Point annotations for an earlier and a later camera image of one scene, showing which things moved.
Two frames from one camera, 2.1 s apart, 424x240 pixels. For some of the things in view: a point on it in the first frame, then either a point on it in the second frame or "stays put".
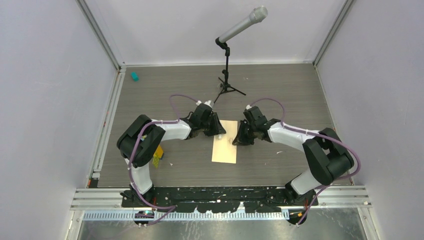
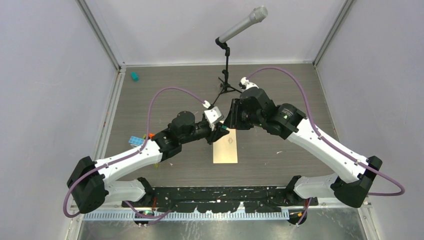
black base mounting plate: [221, 199] stays put
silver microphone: [257, 15] stays put
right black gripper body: [246, 134] to [240, 119]
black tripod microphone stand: [225, 85] stays put
